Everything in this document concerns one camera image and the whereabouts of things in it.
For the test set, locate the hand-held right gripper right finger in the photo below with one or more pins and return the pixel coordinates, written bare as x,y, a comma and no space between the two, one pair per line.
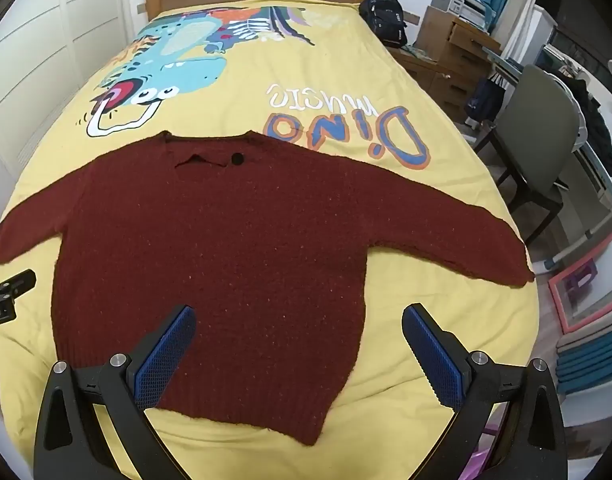
436,360

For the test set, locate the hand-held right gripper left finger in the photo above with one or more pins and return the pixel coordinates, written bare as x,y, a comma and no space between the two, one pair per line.
166,355

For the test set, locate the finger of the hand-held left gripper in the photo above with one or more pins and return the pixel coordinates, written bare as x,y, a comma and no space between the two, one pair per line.
16,284

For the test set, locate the maroon knitted sweater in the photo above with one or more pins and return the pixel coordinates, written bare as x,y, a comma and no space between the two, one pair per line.
236,235

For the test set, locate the dark hanging clothes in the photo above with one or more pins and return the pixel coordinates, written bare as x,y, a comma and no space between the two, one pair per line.
601,130

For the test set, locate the purple plastic object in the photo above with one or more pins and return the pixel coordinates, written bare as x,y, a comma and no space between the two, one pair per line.
481,452

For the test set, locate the stack of teal cushions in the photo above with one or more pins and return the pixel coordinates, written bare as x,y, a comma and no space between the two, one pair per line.
596,360

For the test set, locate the white folding rack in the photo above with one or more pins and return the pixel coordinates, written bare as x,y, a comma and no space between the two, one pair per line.
601,172

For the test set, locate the grey-green chair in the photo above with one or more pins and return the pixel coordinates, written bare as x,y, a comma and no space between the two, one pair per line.
531,125

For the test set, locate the dark blue bag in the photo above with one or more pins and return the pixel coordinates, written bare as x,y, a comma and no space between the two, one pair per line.
486,102

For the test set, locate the yellow dinosaur printed blanket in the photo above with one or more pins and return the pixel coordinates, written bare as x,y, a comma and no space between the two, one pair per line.
336,60

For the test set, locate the brown cardboard boxes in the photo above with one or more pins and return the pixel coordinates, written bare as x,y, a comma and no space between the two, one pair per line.
446,40

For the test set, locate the black backpack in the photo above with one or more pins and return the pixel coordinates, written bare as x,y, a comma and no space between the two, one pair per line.
383,15

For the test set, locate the grey printer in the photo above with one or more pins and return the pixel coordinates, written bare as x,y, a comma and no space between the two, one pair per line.
456,0

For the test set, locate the pink picture frame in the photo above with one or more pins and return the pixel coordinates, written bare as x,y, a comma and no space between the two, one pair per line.
556,300

